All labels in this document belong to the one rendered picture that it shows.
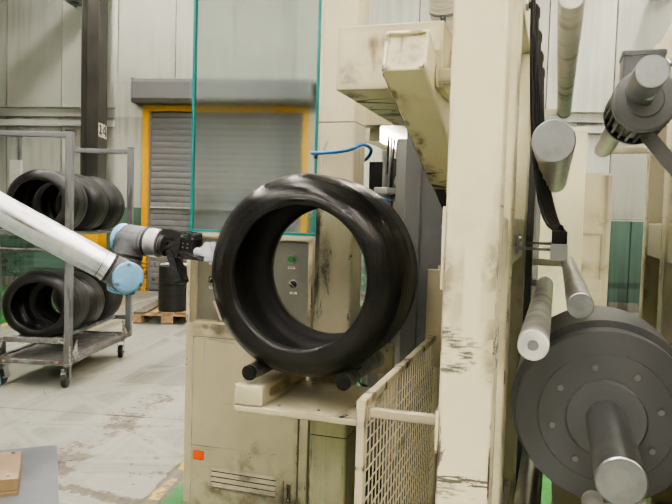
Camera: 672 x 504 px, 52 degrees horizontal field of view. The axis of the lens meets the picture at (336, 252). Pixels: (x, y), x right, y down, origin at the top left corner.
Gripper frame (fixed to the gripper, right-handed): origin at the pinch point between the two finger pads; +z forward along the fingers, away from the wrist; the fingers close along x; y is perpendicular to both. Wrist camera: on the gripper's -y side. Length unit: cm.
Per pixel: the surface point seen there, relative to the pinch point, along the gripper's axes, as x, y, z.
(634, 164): 958, 125, 194
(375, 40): -36, 61, 50
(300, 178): -8.8, 28.0, 26.2
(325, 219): 25.4, 16.1, 23.5
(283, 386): 4.7, -35.2, 24.3
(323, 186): -10.3, 26.7, 33.7
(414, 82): -43, 51, 62
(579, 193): 353, 47, 108
